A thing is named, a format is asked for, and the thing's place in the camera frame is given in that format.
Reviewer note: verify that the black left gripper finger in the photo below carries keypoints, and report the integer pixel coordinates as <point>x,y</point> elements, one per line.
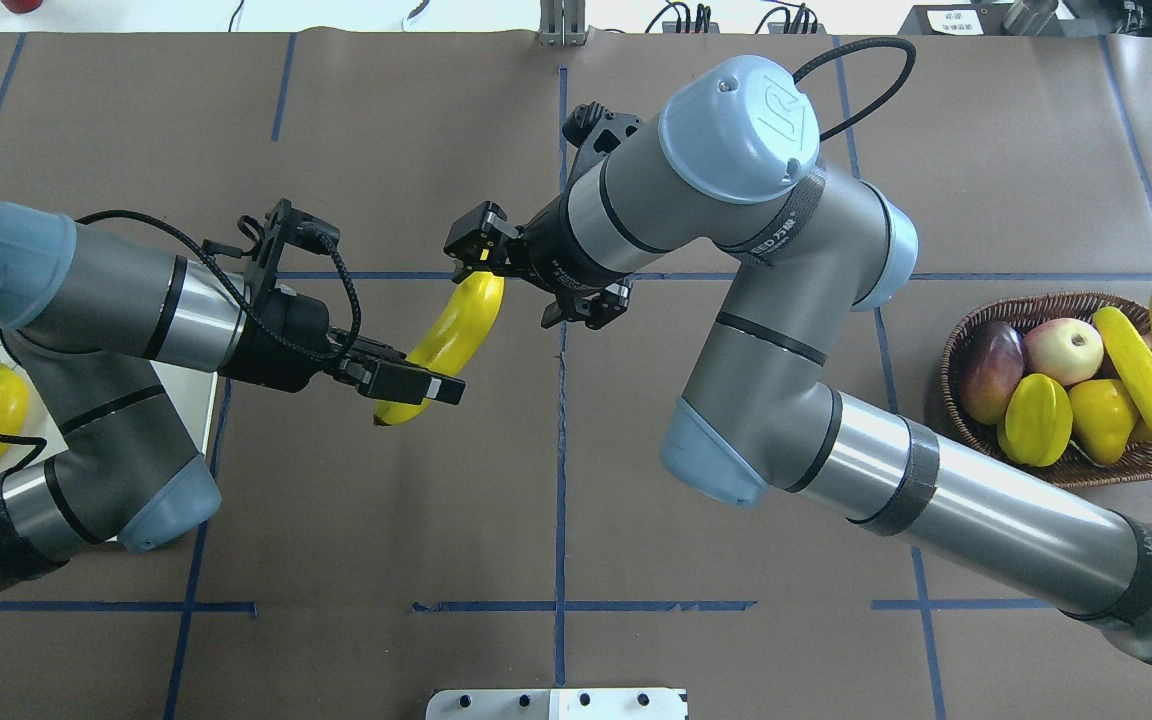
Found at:
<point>353,348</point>
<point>398,381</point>

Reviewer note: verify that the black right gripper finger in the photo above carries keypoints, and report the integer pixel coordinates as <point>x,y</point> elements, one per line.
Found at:
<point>595,311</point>
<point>481,241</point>

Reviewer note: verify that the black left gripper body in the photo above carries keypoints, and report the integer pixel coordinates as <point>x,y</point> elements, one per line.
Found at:
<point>281,343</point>

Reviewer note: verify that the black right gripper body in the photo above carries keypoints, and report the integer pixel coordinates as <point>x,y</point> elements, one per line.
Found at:
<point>553,250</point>

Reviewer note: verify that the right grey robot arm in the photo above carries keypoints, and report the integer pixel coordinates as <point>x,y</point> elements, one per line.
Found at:
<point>734,158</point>

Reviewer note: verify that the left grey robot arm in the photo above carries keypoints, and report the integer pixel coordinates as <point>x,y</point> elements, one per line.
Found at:
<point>89,315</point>

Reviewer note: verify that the brown wicker basket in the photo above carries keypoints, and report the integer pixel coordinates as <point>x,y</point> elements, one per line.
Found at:
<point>1074,469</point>

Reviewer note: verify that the red purple mango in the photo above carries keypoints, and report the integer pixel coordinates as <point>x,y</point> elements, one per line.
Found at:
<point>994,365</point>

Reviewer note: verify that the red cylinder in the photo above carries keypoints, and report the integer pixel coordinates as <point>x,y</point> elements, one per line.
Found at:
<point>21,7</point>

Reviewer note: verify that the yellow green starfruit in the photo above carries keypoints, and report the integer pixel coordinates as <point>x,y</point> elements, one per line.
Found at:
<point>1038,422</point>

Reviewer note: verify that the pink apple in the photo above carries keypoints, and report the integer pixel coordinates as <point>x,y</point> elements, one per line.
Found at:
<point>1067,350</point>

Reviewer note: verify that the yellow pear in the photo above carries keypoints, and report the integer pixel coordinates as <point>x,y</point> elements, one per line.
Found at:
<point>1104,417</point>

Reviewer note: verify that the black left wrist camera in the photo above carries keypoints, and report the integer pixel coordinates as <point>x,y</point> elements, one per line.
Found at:
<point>282,226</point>

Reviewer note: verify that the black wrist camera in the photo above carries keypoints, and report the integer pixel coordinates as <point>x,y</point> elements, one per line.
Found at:
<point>595,131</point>
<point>282,226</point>

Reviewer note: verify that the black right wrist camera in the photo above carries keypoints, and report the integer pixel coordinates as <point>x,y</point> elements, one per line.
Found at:
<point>595,131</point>

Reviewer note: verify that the aluminium frame post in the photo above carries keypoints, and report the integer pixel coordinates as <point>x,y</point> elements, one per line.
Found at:
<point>563,23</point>

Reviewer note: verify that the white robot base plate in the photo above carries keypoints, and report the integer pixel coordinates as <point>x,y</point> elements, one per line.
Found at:
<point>560,703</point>

